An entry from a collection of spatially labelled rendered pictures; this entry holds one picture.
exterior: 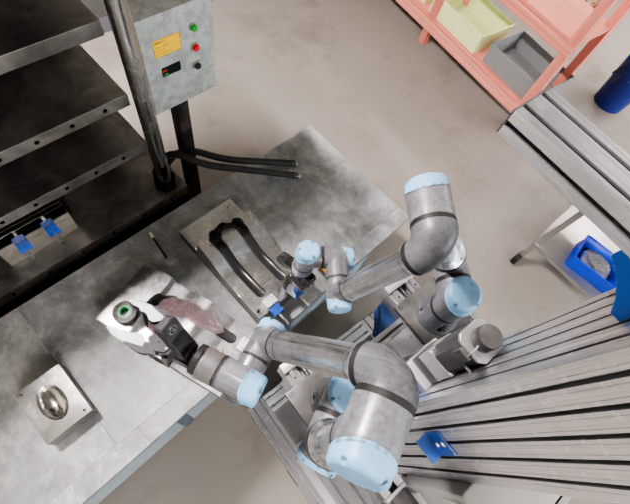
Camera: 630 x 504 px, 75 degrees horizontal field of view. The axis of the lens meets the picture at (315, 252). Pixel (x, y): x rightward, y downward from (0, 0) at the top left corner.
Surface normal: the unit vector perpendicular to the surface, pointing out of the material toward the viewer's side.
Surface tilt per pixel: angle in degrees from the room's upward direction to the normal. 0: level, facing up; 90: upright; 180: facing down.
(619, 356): 90
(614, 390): 90
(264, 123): 0
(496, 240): 0
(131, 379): 0
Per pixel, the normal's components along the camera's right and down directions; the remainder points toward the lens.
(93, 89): 0.17, -0.43
